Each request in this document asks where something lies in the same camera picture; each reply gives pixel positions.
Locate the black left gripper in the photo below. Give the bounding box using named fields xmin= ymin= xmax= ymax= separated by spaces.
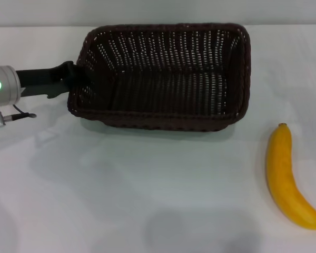
xmin=15 ymin=61 xmax=94 ymax=100

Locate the yellow banana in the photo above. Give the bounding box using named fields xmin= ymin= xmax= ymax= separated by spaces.
xmin=265 ymin=123 xmax=316 ymax=231

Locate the black woven plastic basket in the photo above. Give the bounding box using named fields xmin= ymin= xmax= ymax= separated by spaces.
xmin=67 ymin=23 xmax=252 ymax=131

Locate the left arm cable with plug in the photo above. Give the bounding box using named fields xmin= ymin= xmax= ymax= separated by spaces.
xmin=0 ymin=103 xmax=37 ymax=129

